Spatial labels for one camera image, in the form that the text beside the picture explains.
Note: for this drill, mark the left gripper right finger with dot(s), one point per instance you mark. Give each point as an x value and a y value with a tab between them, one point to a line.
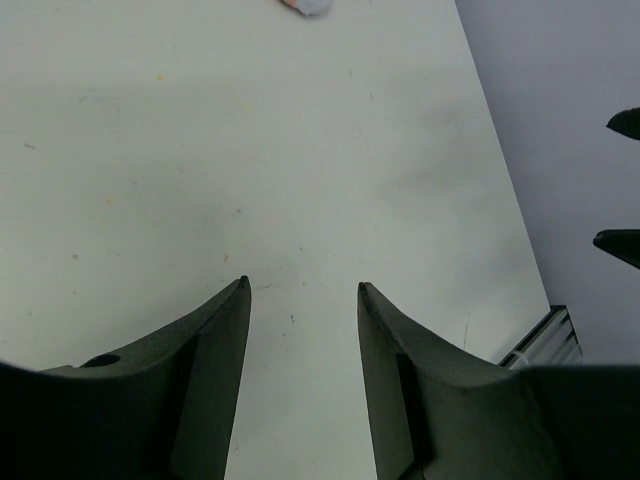
438	412

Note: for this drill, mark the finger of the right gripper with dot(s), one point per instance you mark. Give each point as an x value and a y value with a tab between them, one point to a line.
626	123
623	244

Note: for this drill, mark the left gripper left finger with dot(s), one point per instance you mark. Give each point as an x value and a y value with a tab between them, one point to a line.
161	407

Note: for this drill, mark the aluminium rail frame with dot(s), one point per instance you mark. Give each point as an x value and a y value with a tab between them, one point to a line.
553	341

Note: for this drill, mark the pink patterned sock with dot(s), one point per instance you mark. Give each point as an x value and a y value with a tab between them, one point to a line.
310	8

